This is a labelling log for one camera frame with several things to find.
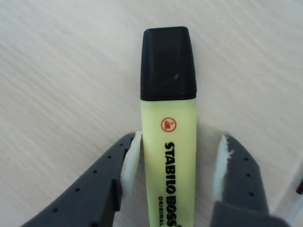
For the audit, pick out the white padded gripper finger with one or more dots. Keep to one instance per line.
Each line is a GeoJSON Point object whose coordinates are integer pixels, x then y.
{"type": "Point", "coordinates": [90, 189]}
{"type": "Point", "coordinates": [241, 184]}

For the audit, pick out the yellow Stabilo highlighter black cap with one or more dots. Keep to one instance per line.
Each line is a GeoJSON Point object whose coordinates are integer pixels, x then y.
{"type": "Point", "coordinates": [168, 142]}

